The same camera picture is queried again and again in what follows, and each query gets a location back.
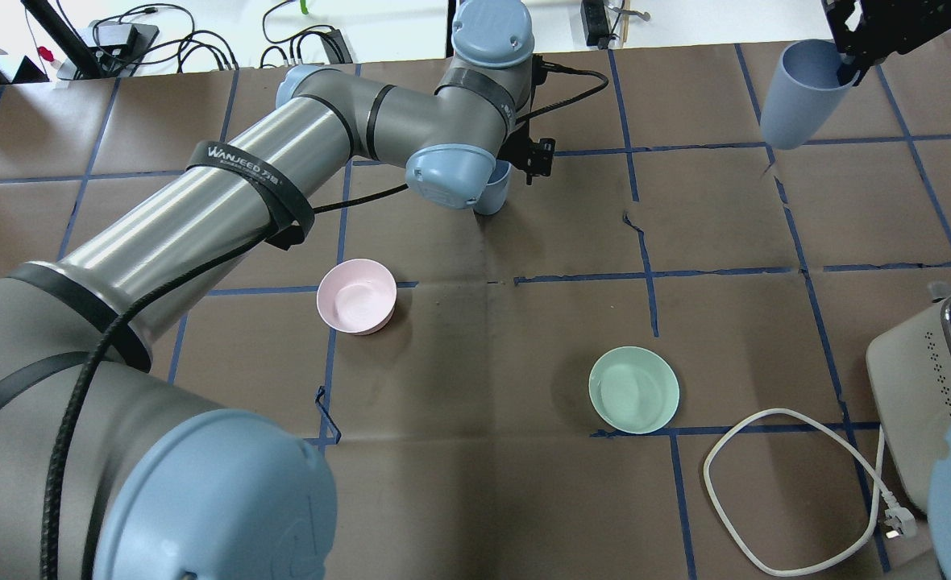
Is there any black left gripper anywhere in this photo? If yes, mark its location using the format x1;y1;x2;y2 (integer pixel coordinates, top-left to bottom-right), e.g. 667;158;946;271
499;56;556;186

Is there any black power adapter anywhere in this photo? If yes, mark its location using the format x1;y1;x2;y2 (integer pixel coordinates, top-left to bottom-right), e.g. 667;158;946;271
318;28;354;64

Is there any white power cable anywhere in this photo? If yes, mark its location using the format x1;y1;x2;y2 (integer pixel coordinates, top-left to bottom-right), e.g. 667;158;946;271
703;408;918;577

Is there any blue cup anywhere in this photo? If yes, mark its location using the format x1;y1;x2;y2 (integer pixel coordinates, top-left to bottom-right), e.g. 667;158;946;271
472;160;513;216
760;39;853;150

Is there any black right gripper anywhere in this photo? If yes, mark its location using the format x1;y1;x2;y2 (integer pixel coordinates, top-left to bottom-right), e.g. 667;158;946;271
821;1;951;88

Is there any mint green bowl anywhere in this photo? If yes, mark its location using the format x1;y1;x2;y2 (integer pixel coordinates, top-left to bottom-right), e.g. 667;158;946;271
588;346;681;436

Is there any cream toaster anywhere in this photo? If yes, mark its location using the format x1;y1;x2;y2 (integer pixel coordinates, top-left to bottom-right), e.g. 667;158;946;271
866;295;951;512

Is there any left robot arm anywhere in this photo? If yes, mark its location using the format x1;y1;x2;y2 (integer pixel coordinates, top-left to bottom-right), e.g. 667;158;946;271
0;1;535;579

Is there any pink bowl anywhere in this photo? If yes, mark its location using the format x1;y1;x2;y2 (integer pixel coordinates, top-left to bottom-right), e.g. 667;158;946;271
316;259;398;335

